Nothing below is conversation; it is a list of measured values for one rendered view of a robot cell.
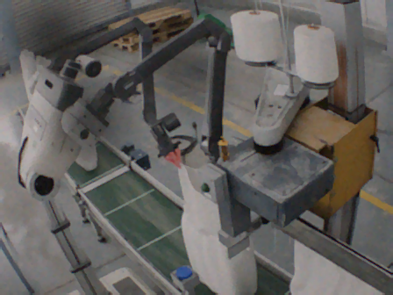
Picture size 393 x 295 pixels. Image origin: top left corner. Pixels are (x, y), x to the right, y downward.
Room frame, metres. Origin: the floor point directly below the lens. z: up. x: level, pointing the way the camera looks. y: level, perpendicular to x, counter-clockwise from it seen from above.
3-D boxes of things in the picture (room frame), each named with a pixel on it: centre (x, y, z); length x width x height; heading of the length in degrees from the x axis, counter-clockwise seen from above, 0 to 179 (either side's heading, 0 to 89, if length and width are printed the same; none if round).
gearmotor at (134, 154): (2.82, 0.48, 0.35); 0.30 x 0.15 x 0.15; 32
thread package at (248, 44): (1.36, -0.26, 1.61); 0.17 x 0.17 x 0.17
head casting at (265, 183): (1.01, -0.21, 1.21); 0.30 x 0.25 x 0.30; 32
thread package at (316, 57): (1.14, -0.40, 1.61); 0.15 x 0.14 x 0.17; 32
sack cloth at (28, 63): (4.08, 1.63, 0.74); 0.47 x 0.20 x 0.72; 34
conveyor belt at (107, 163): (3.48, 1.25, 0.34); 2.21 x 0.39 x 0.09; 32
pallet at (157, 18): (7.08, 0.44, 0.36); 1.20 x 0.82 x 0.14; 118
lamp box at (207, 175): (1.03, -0.03, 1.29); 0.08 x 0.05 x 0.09; 32
